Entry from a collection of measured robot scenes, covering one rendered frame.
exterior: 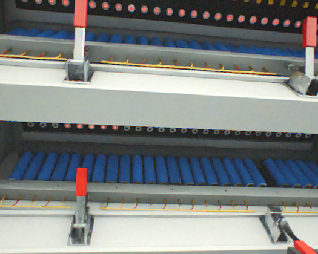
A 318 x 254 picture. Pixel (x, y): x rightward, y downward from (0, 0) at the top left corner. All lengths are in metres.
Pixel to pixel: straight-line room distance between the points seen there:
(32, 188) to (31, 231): 0.06
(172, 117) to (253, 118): 0.10
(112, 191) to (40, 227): 0.10
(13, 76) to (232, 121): 0.25
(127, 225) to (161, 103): 0.18
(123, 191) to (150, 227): 0.06
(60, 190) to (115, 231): 0.10
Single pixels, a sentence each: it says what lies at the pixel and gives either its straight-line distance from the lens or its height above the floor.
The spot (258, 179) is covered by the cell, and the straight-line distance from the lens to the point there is 0.44.
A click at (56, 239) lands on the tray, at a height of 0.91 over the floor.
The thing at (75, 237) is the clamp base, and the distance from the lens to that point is 0.35.
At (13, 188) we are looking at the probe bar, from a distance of 0.40.
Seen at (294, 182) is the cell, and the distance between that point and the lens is 0.47.
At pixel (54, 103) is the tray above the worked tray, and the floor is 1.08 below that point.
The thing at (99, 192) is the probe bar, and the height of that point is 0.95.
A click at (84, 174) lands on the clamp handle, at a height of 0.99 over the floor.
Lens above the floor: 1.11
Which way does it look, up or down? 13 degrees down
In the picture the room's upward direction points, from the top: 4 degrees clockwise
